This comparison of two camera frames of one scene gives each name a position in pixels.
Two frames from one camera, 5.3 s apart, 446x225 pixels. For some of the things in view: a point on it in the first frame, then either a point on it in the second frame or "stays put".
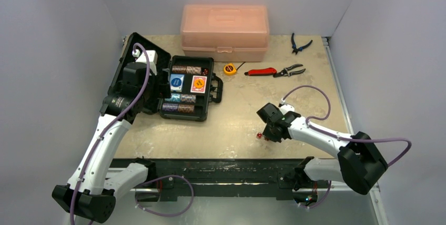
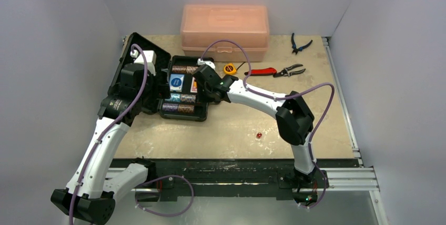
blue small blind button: (176, 82) stays put
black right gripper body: (271, 134) -> (201, 74)
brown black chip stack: (185, 108) stays put
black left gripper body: (153, 90) stays put
